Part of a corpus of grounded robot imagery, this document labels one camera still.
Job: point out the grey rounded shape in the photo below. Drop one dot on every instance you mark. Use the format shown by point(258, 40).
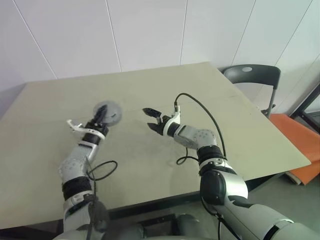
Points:
point(188, 227)
point(130, 230)

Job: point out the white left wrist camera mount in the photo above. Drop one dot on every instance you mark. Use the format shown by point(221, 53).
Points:
point(75, 125)

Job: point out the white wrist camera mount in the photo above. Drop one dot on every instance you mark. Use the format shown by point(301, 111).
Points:
point(75, 125)
point(176, 112)

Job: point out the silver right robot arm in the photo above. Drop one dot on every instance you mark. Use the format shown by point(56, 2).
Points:
point(225, 185)

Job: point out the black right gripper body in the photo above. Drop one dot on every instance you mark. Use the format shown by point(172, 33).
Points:
point(162, 122)

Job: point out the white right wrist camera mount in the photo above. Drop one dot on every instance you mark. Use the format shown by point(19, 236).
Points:
point(176, 112)

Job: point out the silver round motor lid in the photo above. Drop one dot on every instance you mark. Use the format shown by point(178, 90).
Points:
point(113, 110)

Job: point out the orange flat panel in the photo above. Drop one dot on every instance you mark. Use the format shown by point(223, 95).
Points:
point(295, 145)

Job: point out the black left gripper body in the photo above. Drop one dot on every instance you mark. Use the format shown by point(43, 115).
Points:
point(97, 127)

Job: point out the motor housing with copper coils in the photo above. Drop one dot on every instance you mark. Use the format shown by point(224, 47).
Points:
point(115, 123)

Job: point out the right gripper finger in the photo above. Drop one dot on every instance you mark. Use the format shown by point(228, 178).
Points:
point(152, 112)
point(155, 128)

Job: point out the dark grey plastic chair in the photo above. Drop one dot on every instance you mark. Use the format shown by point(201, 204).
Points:
point(260, 75)

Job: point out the black metal frame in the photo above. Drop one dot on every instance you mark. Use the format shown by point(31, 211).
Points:
point(310, 117)

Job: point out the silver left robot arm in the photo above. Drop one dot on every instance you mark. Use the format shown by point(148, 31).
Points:
point(75, 162)

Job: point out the black table frame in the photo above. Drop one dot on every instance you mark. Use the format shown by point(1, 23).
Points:
point(150, 202)

